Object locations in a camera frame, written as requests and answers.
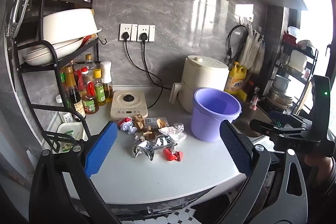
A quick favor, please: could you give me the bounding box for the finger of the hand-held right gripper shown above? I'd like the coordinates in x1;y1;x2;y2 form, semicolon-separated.
249;118;306;139
269;110;313;127

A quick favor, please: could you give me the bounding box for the clear yellow cap oil bottle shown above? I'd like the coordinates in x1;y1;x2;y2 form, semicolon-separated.
84;54;97;70

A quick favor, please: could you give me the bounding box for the red folded paper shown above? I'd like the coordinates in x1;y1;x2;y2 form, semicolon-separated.
162;148;184;162

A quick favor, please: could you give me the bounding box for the black hanging cable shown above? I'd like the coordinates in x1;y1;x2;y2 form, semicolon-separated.
226;25;249;63

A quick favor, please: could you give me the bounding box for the enamel pot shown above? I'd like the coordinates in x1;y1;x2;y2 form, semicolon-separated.
273;74;292;90

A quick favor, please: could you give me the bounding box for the white plastic container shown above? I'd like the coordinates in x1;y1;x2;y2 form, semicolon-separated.
289;50;308;70

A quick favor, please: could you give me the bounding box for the small white bottle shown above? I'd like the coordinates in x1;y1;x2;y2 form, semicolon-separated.
55;95;73;123

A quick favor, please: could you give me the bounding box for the dark green wrapper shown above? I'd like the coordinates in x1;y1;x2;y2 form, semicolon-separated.
154;136;178;151

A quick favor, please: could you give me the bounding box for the white crumpled paper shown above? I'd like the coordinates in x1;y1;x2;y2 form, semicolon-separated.
122;123;138;135

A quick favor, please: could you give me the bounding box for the black plug cable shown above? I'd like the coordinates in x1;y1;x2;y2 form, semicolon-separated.
121;32;171;90
140;33;164;109

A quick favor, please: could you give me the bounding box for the person's right forearm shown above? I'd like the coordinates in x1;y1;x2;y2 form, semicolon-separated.
307;172;336;224

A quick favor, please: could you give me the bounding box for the flat clear packet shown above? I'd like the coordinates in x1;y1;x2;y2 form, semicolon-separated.
143;117;168;131

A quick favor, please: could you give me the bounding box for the person's right hand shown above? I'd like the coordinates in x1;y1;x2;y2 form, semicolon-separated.
304;154;336;175

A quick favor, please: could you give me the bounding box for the faucet with pink filter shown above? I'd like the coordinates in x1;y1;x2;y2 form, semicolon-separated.
250;86;261;111

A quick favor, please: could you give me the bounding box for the yellow detergent bottle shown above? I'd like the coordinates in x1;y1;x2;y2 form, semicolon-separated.
224;61;248;98

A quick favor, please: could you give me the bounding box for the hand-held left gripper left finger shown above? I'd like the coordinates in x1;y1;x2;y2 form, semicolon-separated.
29;121;118;224

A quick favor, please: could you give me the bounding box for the purple plastic bucket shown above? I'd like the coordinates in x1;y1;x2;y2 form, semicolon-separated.
191;88;241;142

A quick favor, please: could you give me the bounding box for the cream air fryer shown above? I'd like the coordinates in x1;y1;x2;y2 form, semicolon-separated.
169;55;229;113

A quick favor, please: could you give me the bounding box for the red crumpled wrapper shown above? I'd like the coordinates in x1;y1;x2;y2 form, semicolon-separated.
118;118;133;130

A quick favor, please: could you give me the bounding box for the red cap sauce bottle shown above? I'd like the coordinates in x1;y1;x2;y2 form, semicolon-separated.
79;67;99;114

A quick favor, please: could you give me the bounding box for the stainless steel sink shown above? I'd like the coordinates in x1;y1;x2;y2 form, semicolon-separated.
232;102;274;141

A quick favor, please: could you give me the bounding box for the white top oil sprayer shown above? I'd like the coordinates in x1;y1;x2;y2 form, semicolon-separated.
101;61;114;103

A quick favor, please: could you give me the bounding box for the brown paper scrap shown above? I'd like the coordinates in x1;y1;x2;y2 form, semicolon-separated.
143;126;155;139

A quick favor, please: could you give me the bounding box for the silver foil wrapper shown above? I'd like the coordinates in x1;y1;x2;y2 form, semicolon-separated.
132;135;155;162

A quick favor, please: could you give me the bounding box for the white wall hook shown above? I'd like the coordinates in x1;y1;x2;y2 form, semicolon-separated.
236;13;254;24

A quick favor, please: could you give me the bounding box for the white plastic tray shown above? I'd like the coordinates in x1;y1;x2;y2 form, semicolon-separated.
57;122;88;154

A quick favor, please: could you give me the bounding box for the white paper wrapper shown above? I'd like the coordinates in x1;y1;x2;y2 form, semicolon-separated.
159;127;187;146

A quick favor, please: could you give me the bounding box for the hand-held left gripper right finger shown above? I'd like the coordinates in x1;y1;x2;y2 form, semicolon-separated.
220;120;309;224

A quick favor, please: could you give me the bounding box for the large cream bowl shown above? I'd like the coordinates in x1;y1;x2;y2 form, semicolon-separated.
43;9;102;44

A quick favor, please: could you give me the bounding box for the white wall outlet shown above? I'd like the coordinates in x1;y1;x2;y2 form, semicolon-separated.
137;25;155;43
119;24;138;42

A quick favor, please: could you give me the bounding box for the cream induction cooker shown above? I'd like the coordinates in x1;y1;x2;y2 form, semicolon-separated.
110;90;151;120

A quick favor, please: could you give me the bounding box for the stainless steel pot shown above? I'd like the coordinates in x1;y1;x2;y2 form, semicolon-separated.
267;89;293;107

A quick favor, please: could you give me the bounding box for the dark soy sauce bottle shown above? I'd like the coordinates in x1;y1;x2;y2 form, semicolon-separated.
64;65;86;120

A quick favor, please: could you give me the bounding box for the green label yellow cap bottle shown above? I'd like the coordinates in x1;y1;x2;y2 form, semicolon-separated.
93;69;106;103

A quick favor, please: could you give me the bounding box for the black dish rack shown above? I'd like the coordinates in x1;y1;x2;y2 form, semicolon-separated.
267;27;320;115

